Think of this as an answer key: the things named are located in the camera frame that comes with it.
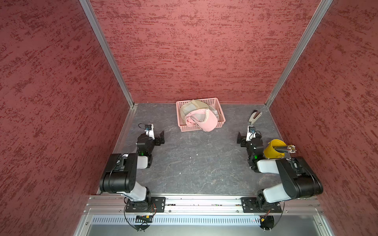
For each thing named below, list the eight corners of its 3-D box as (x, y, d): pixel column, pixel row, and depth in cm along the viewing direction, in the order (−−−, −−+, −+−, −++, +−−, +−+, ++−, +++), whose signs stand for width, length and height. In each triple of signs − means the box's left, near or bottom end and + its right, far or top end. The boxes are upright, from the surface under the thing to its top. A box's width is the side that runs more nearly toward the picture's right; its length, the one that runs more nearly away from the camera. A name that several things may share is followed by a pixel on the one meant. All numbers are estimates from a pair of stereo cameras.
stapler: (245, 122, 112) (246, 119, 109) (253, 111, 119) (254, 108, 117) (252, 126, 109) (254, 124, 107) (260, 115, 117) (262, 112, 114)
